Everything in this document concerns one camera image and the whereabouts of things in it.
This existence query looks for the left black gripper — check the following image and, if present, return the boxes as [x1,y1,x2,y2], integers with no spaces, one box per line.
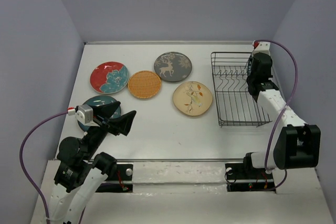
[83,100,138,158]

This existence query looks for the white plate teal lettered rim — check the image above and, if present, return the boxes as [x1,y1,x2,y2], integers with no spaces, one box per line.
[246,53,254,76]

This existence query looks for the dark teal blossom plate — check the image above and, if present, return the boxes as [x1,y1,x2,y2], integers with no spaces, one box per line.
[77,95,122,132]

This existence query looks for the orange woven basket plate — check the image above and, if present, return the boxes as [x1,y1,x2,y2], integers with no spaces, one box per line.
[128,70,162,99]

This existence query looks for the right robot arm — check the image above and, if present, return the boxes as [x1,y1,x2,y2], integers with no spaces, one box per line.
[241,52,321,178]

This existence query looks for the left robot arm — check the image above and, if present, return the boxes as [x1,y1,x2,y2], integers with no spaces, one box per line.
[47,101,136,223]

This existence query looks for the red and teal floral plate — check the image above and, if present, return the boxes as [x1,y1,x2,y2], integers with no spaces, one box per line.
[90,61,130,94]

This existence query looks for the beige bird branch plate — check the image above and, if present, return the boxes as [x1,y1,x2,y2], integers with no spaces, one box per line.
[173,81,213,116]

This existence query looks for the grey deer plate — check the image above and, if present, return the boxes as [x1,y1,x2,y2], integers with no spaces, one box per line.
[154,51,193,82]

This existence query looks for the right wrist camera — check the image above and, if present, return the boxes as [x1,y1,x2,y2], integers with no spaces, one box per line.
[252,40,270,55]

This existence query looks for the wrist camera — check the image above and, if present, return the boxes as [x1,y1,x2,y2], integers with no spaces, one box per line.
[252,40,270,55]
[75,104,93,126]

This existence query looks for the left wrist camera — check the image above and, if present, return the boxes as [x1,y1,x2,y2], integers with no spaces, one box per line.
[75,104,93,126]

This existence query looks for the black wire dish rack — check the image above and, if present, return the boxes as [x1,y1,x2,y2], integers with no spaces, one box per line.
[211,51,272,127]

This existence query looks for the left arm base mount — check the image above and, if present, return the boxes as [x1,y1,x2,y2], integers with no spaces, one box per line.
[96,163,133,193]

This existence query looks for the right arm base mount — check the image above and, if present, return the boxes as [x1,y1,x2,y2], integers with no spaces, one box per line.
[224,163,276,193]

